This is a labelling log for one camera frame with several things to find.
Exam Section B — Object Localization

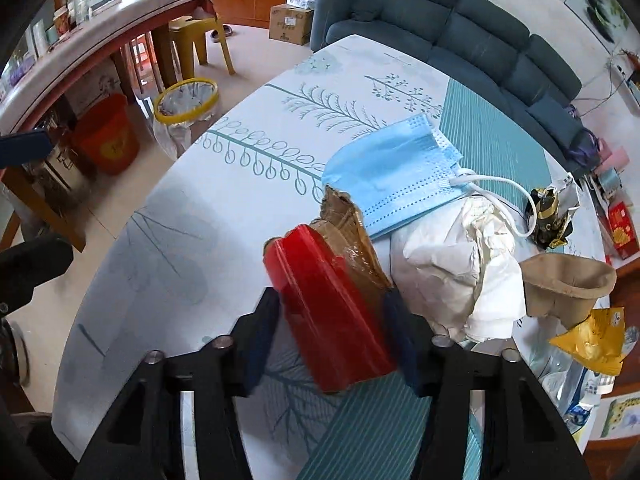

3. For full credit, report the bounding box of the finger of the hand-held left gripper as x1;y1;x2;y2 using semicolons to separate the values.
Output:
0;236;74;311
0;129;52;168

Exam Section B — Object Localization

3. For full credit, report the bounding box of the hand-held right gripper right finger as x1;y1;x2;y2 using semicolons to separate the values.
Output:
382;291;588;480

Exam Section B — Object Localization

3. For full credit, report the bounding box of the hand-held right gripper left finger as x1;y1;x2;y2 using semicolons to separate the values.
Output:
72;286;281;480

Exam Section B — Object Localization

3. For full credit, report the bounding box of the red plastic wrapper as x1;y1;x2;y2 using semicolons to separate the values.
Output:
263;225;401;393

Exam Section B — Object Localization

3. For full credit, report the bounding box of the brown paper cup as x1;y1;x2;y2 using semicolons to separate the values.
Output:
519;253;618;328

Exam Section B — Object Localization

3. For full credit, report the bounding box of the yellow rimmed trash bin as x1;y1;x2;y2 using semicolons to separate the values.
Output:
152;77;222;161

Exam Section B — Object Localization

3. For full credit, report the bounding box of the yellow snack packet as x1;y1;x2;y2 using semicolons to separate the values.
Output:
548;306;628;377

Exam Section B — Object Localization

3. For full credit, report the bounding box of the red bucket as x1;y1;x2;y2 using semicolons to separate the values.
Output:
70;92;142;176

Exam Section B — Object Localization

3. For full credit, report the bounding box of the crumpled white paper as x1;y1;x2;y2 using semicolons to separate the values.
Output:
390;195;526;343

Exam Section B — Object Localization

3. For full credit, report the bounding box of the brown crumpled plastic wrapper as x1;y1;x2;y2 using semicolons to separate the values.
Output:
310;185;396;306

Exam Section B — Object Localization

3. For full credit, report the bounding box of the dining table with grey cloth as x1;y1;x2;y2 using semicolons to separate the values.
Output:
0;0;218;253

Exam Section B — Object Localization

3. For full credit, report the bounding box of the clear plastic bottle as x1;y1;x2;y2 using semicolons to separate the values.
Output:
540;345;616;431

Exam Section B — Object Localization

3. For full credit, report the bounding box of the blue face mask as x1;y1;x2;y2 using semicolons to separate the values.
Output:
320;112;540;240

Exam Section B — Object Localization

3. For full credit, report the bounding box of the black gold foil wrapper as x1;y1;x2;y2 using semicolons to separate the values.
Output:
527;172;581;251

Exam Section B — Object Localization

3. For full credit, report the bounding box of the yellow plastic stool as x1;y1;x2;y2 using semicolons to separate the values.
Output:
168;16;236;86

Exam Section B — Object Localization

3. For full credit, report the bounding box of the red gift box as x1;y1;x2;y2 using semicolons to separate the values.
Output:
597;200;640;261

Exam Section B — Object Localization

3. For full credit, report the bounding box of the purple bag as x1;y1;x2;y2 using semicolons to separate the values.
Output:
565;105;601;166

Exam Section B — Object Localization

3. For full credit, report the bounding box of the cardboard box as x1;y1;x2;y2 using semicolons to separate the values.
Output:
269;3;315;46

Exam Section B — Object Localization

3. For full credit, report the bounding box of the dark blue sofa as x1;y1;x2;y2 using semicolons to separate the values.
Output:
310;0;601;176

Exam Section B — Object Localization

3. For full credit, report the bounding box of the giraffe wall sticker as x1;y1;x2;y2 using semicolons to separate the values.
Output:
600;392;640;438

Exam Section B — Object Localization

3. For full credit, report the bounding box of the green stones wall picture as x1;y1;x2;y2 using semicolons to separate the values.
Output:
565;0;636;56

